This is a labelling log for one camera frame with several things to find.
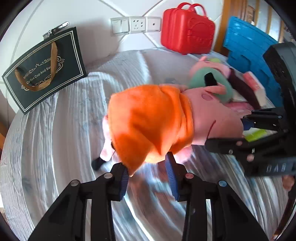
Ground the red white tissue pack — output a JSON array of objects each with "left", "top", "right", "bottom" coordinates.
[{"left": 243, "top": 71, "right": 266, "bottom": 107}]

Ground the pig plush orange dress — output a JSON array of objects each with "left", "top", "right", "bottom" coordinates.
[{"left": 91, "top": 83, "right": 245, "bottom": 177}]

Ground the green wet wipes pack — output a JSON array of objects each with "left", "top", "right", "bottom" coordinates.
[{"left": 227, "top": 101, "right": 276, "bottom": 143}]

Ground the pig plush teal dress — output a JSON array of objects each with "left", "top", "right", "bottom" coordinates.
[{"left": 188, "top": 56, "right": 233, "bottom": 103}]

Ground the blue plastic storage bin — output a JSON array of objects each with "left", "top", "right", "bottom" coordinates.
[{"left": 223, "top": 16, "right": 282, "bottom": 107}]

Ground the striped white table cloth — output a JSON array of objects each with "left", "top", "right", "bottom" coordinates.
[{"left": 0, "top": 48, "right": 292, "bottom": 241}]

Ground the green round monster toy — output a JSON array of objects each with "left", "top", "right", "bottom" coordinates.
[{"left": 208, "top": 58, "right": 222, "bottom": 63}]

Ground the red plastic bear suitcase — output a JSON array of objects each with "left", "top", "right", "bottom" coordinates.
[{"left": 161, "top": 3, "right": 215, "bottom": 55}]

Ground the orange wooden door frame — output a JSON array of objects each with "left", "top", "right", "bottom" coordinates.
[{"left": 214, "top": 0, "right": 247, "bottom": 56}]

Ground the white wall socket panel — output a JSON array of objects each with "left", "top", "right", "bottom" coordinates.
[{"left": 110, "top": 16, "right": 162, "bottom": 35}]

